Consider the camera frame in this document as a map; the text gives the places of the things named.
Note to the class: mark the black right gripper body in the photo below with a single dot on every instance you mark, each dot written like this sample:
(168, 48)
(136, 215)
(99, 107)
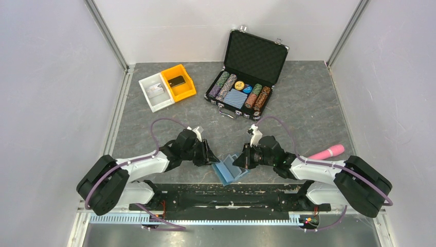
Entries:
(255, 156)

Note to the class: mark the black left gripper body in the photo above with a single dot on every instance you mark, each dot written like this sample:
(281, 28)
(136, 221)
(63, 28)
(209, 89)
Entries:
(199, 153)

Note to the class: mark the blue card holder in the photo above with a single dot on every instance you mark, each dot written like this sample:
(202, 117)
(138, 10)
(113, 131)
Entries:
(227, 172)

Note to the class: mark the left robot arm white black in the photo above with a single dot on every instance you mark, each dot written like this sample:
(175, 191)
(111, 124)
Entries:
(118, 182)

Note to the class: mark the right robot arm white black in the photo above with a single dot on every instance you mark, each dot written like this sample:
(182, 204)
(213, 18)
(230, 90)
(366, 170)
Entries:
(352, 182)

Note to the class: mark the blue playing card deck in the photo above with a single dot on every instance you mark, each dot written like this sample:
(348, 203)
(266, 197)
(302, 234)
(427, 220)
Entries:
(235, 98)

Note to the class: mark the black card in yellow bin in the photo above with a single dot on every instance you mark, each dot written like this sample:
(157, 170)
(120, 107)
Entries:
(177, 81)

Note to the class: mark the silver card in white bin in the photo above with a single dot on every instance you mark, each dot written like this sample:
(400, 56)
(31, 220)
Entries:
(155, 90)

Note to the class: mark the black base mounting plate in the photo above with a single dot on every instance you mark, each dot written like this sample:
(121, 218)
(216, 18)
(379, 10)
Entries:
(232, 202)

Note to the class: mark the red poker chip stack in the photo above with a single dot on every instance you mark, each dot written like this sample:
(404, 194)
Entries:
(250, 100)

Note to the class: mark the brown orange chip stack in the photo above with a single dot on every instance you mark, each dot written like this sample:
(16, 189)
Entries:
(263, 95)

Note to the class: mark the purple poker chip stack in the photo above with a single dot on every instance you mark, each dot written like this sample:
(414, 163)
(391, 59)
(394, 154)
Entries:
(214, 91)

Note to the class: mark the blue round chip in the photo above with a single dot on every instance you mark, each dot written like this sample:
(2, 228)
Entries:
(247, 89)

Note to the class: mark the green red chip stack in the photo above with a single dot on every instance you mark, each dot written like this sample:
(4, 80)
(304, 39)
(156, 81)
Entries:
(257, 89)

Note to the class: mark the yellow plastic bin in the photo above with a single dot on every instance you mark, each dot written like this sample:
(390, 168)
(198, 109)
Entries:
(181, 85)

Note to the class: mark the yellow dealer button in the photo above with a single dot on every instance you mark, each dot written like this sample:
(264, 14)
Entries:
(239, 85)

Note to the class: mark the white plastic bin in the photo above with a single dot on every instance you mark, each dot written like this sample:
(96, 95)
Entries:
(159, 102)

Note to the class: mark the pink grey chip stack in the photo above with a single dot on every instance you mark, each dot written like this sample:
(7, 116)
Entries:
(226, 87)

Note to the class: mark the green poker chip stack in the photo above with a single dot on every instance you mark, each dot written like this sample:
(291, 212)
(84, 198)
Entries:
(222, 79)

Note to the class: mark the pink cylindrical tube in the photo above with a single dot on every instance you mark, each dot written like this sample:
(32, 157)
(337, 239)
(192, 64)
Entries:
(332, 151)

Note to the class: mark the black poker chip case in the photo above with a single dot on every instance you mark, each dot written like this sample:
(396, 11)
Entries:
(253, 60)

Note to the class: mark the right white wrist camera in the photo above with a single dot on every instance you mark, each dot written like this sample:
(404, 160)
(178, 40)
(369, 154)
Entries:
(255, 135)

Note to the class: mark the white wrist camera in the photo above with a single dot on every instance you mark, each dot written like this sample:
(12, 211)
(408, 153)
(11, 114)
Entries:
(198, 131)
(255, 135)

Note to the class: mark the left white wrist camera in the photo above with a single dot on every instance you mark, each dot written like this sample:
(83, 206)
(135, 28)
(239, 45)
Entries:
(198, 131)

